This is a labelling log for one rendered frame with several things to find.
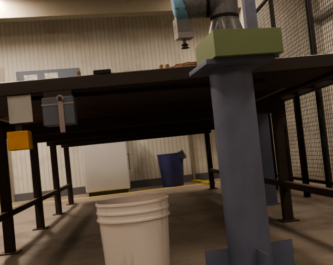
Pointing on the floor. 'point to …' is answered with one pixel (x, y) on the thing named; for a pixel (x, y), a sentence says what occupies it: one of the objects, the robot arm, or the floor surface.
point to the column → (241, 165)
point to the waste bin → (172, 169)
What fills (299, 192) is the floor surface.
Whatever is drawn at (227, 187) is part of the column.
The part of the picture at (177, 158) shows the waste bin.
